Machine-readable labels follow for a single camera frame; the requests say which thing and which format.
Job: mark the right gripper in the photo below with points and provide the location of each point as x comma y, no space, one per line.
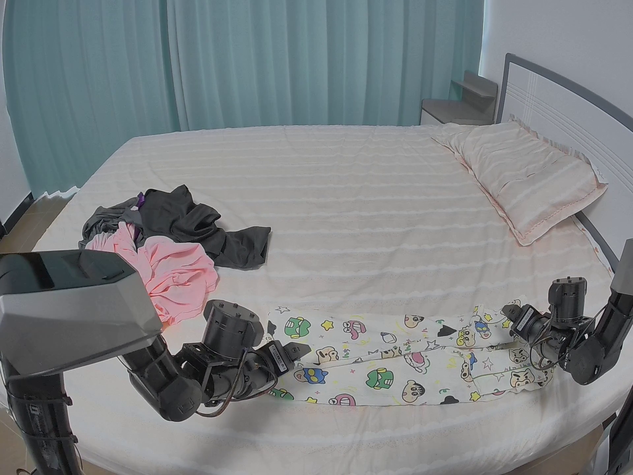
529,324

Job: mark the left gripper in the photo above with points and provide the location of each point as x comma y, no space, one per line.
272,364

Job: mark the white printed pyjama top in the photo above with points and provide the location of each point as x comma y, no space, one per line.
395,364

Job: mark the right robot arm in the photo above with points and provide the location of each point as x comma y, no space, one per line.
588,359

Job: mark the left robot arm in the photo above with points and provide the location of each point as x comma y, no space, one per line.
74,314

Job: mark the bed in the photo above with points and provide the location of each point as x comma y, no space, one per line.
346,191

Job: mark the pink garment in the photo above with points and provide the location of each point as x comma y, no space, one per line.
178,275

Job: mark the pale pink striped pillow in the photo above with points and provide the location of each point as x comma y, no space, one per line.
524,181

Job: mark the dark grey garment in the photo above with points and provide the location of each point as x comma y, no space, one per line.
183,220

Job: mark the purple garment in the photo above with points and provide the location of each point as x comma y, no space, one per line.
140,201

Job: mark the grey white bedside table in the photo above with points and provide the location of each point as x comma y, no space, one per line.
450,109

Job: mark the blue-green curtain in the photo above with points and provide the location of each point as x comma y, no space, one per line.
89,67
321,42

